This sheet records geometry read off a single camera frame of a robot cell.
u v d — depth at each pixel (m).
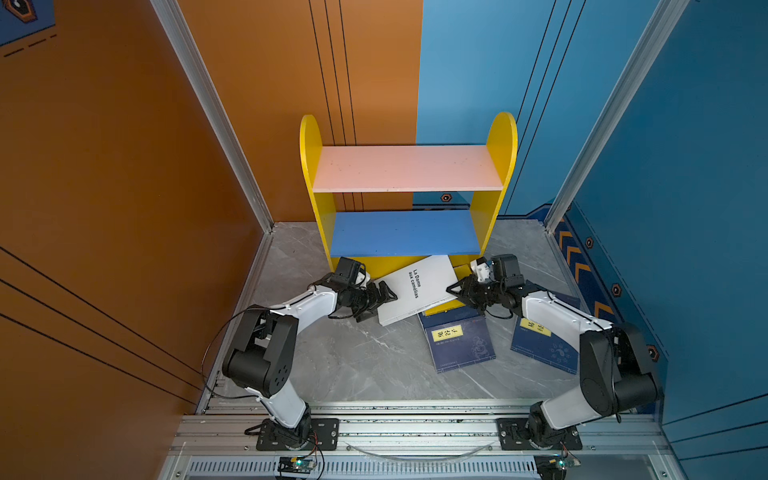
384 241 0.89
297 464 0.71
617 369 0.44
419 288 0.91
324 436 0.74
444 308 0.91
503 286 0.71
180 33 0.72
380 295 0.81
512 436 0.73
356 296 0.78
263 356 0.46
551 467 0.71
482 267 0.85
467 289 0.78
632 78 0.79
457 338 0.87
